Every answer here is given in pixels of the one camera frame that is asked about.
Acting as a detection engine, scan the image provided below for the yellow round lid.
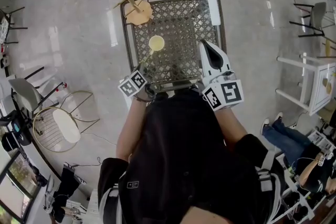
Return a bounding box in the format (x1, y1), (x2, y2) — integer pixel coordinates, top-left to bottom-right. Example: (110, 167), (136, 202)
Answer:
(148, 35), (165, 52)

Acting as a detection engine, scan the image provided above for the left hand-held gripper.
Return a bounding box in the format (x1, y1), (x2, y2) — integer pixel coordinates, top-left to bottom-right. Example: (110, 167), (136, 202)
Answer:
(117, 63), (156, 100)

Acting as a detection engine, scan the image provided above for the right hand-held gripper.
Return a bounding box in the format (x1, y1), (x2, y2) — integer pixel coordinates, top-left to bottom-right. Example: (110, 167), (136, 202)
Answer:
(198, 39), (245, 113)

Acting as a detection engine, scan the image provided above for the black legged side table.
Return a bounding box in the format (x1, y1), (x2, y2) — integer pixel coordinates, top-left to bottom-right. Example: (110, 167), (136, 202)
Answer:
(0, 6), (28, 45)

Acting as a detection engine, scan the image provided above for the pale chair with black legs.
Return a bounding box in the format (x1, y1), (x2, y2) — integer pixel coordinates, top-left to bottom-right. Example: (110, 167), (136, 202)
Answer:
(289, 2), (336, 39)

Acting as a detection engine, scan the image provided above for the person's left forearm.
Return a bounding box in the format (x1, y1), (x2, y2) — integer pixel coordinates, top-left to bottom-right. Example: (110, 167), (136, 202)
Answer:
(115, 97), (155, 163)

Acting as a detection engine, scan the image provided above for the person's right forearm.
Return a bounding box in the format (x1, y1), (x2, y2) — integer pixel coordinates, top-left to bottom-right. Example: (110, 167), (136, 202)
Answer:
(215, 106), (250, 150)

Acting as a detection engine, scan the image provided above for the gold wire chair white cushion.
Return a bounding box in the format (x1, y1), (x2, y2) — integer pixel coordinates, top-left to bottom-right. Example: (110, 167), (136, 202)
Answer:
(33, 90), (100, 153)

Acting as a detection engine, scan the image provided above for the large dark framed window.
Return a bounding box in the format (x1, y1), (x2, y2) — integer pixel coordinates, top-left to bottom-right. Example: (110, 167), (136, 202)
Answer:
(0, 151), (41, 222)

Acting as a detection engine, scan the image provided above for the grey chair with black legs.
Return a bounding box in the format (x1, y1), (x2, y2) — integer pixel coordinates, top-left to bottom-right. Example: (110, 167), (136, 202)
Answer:
(7, 67), (66, 119)

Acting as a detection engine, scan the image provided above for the dark metal lattice table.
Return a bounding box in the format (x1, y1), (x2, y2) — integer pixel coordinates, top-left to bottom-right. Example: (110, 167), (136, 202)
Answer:
(120, 0), (228, 92)

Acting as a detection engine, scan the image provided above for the white square framed table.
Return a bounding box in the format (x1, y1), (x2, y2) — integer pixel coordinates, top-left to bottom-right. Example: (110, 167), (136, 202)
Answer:
(275, 52), (336, 116)

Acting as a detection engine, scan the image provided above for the wooden stand with base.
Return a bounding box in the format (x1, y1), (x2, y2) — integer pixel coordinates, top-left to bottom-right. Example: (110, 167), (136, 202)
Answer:
(112, 0), (154, 26)

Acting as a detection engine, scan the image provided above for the person's black clothed torso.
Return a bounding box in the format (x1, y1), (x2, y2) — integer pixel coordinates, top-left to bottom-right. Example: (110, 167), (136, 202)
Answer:
(97, 88), (286, 224)

